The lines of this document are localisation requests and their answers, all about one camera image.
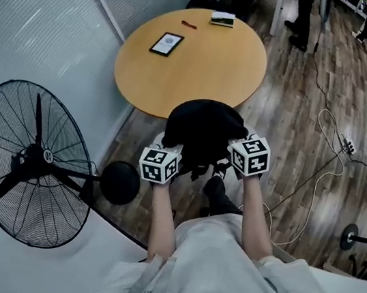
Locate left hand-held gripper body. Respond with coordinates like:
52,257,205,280
135,128,187,188

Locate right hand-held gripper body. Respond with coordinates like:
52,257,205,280
223,121,276,181

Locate black backpack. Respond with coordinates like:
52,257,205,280
157,93,253,189

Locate person's right forearm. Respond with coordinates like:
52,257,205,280
229,173,287,265

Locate person's left forearm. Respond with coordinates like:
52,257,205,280
140,179,188,266

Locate person's black trouser leg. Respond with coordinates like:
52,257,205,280
197,173,250,223

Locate white power strip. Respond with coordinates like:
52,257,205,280
338,134,359,157

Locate round wooden table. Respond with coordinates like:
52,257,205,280
107,0,275,134

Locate black standing fan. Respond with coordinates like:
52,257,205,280
0,76,155,263

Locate person's white hoodie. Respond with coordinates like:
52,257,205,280
100,196,347,293

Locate black round stand base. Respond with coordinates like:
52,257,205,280
339,221,367,256

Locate white green tissue box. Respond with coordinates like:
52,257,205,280
208,9,237,29

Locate white desk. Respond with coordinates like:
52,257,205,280
236,0,285,38

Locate white window blinds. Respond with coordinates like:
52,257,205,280
0,0,131,152

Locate white cable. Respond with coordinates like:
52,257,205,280
257,101,355,255

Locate black cable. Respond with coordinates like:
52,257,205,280
267,38,367,230

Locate black picture frame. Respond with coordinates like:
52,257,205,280
148,29,186,61

